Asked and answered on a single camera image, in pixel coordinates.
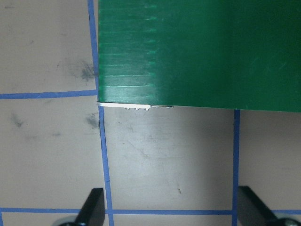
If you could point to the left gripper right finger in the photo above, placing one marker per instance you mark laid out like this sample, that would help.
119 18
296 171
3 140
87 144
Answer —
252 211

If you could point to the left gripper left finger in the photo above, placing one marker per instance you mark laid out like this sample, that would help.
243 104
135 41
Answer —
92 212

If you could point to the green conveyor belt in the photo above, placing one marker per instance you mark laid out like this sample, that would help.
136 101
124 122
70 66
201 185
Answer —
232 54

